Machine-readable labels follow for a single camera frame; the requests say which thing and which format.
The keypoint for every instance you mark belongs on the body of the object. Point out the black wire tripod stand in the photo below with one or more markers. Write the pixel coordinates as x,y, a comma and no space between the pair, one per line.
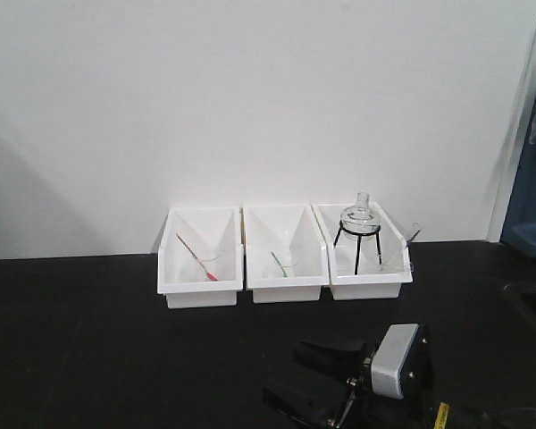
358,243

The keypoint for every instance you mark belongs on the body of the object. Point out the round glass flask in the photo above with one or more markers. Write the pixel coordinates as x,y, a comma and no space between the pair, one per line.
358,218

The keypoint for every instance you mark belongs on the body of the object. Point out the white bin with red rod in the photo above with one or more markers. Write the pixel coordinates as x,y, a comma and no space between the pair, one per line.
215,236

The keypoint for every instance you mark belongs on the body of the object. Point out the white bin with green rod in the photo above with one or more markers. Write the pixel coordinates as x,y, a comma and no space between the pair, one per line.
293,234

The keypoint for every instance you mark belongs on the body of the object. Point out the green tipped stirring rod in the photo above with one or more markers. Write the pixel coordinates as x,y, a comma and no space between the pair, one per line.
280,265

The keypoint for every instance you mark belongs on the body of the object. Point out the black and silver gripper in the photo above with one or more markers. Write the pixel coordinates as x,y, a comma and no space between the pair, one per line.
389,384

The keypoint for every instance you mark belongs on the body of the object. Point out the white bin with flask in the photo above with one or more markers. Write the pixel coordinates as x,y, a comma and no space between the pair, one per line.
373,281

